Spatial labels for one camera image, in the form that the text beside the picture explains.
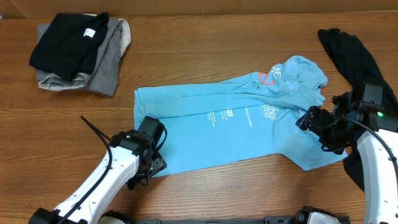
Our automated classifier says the black garment on right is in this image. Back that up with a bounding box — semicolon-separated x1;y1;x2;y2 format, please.
318;28;397;189

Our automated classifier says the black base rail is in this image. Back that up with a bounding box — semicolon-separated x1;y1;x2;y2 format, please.
133;215;295;224

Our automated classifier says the light blue t-shirt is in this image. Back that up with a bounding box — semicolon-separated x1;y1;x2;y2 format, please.
134;55;343;175

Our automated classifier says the folded black garment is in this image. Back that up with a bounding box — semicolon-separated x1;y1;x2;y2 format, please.
29;12;109;81

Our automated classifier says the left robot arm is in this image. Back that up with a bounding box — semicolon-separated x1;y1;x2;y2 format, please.
29;116;167;224

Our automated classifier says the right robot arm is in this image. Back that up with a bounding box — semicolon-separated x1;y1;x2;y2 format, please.
296;83;397;223

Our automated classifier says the folded grey garment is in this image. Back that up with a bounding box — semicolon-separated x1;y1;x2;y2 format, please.
35;19;131;97

